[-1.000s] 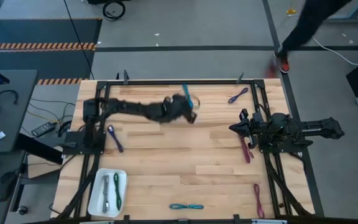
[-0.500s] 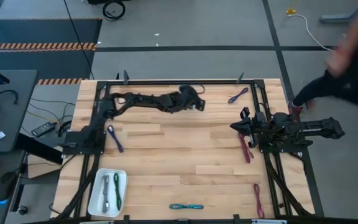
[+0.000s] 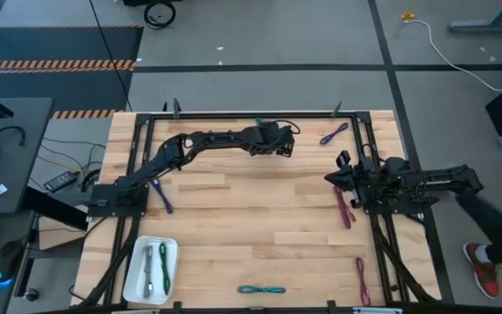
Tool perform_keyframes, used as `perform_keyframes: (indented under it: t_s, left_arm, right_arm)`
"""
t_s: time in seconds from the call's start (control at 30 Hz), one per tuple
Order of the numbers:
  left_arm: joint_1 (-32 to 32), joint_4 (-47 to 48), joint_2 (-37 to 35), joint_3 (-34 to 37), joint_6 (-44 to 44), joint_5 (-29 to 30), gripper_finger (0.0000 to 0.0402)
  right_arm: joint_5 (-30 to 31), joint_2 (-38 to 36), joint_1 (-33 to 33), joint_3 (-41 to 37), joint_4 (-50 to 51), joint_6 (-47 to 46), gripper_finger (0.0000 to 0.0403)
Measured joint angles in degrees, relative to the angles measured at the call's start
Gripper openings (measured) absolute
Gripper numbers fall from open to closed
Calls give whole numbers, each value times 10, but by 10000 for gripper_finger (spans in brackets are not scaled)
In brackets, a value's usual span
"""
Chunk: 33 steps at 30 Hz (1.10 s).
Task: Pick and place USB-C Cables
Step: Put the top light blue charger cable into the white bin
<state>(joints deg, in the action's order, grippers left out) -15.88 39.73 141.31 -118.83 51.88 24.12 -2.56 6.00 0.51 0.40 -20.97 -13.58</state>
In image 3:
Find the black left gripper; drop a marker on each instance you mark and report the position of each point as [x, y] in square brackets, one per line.
[273, 139]

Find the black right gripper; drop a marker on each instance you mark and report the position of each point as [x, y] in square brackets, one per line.
[362, 179]

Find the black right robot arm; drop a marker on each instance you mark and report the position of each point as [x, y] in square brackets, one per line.
[425, 181]

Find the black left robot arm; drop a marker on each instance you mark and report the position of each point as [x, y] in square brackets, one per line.
[198, 139]

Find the person's leg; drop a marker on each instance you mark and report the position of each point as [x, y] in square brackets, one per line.
[495, 227]

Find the person's red shoe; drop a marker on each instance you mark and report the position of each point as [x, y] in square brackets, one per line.
[482, 270]

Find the small yellow floor object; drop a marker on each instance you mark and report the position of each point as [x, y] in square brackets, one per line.
[407, 16]

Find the white plastic bin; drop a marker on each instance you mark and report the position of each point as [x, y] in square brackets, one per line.
[135, 279]

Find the grey metal table leg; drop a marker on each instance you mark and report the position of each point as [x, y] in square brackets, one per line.
[490, 24]

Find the black power adapter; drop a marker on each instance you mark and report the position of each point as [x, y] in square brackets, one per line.
[60, 180]

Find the black mat with hazard stripes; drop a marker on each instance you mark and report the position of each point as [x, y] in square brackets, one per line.
[59, 48]

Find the grey side desk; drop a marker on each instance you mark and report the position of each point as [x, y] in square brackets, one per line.
[15, 148]

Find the black computer mouse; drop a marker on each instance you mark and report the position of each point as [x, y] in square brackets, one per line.
[9, 259]

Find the black metal table frame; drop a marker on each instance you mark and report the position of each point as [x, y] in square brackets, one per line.
[233, 115]

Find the black frame clamp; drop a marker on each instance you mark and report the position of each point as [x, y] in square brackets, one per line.
[337, 110]
[176, 109]

